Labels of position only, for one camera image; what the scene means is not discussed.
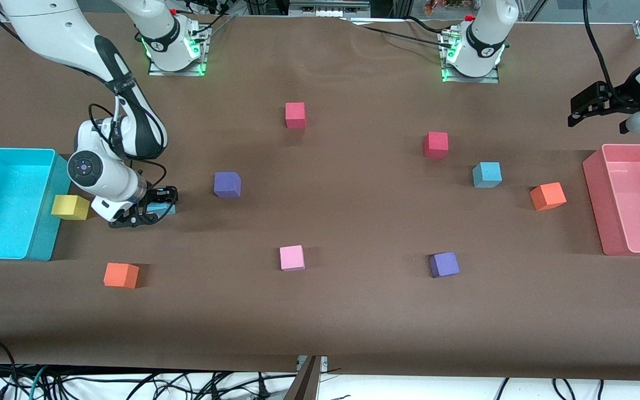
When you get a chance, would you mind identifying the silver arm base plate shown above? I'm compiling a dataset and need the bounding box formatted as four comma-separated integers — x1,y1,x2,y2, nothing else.
439,28,501,84
148,25,209,77

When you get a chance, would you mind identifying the pink foam cube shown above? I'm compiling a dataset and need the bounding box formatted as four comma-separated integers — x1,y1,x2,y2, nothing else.
279,245,306,272

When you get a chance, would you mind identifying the purple foam cube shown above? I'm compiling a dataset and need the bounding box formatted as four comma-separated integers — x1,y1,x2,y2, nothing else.
429,252,460,278
213,172,242,199

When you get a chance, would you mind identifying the orange foam cube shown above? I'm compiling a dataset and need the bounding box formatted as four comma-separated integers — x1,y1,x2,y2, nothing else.
103,263,140,289
530,182,567,212

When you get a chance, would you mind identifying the pink plastic bin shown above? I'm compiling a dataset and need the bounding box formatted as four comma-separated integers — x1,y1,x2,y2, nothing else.
582,144,640,257

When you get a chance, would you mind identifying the brown table cover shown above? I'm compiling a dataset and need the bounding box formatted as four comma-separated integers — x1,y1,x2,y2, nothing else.
0,9,640,382

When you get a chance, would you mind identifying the silver metal bracket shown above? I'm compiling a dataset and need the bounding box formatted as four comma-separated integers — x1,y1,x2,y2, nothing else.
297,356,329,374

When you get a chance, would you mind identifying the teal floor cable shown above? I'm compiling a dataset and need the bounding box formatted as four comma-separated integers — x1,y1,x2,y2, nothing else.
28,365,49,400

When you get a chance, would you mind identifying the long black table cable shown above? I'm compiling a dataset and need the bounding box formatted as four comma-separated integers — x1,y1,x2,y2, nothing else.
362,25,451,48

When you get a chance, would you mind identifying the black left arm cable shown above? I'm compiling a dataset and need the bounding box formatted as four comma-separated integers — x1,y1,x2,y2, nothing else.
582,0,618,95

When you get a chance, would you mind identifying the red foam cube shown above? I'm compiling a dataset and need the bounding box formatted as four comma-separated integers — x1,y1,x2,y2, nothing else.
285,102,306,129
423,132,449,159

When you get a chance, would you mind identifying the yellow foam cube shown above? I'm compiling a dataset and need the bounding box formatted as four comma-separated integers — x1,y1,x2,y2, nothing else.
51,194,91,221

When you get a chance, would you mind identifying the dark metal post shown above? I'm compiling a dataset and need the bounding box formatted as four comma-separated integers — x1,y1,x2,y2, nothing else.
283,357,321,400

